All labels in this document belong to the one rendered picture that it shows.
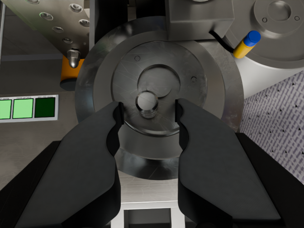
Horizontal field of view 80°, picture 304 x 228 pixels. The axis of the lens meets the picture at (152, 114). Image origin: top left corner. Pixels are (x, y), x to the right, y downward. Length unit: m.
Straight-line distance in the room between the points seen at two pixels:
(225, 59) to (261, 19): 0.06
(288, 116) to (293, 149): 0.04
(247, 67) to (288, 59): 0.04
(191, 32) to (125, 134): 0.10
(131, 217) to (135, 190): 0.12
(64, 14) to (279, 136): 0.44
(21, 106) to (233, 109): 0.55
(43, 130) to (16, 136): 0.07
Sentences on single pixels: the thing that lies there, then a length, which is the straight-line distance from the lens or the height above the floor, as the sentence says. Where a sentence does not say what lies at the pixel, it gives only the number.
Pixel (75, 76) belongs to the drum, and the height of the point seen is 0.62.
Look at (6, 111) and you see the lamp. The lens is 0.63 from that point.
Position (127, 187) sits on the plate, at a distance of 0.50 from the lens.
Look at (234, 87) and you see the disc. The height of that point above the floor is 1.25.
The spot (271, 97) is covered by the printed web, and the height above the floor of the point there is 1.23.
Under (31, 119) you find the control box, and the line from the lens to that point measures 0.59.
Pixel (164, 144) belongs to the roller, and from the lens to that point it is 0.15.
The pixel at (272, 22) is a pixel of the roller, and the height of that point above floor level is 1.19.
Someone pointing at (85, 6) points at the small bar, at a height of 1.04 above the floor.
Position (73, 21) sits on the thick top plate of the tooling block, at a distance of 0.47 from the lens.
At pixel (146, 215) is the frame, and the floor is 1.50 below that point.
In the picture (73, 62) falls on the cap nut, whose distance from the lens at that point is 0.57.
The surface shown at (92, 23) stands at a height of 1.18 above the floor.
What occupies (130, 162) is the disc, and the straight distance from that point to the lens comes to 0.16.
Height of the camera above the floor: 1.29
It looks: 9 degrees down
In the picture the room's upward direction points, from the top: 177 degrees clockwise
